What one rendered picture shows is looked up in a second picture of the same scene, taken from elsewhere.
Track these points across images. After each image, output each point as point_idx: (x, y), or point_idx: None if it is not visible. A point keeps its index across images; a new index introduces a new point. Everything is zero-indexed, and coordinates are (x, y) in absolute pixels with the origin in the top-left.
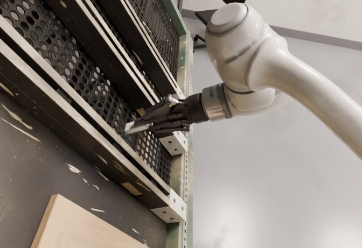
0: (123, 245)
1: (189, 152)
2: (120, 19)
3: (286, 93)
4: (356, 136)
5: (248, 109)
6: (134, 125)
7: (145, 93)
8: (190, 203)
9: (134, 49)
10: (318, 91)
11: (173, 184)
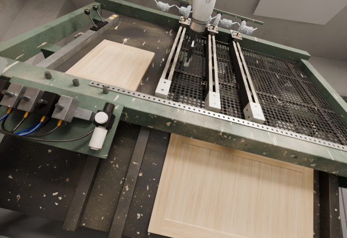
0: (141, 67)
1: (218, 122)
2: (237, 70)
3: None
4: None
5: (192, 6)
6: None
7: (210, 70)
8: (171, 113)
9: (238, 81)
10: None
11: None
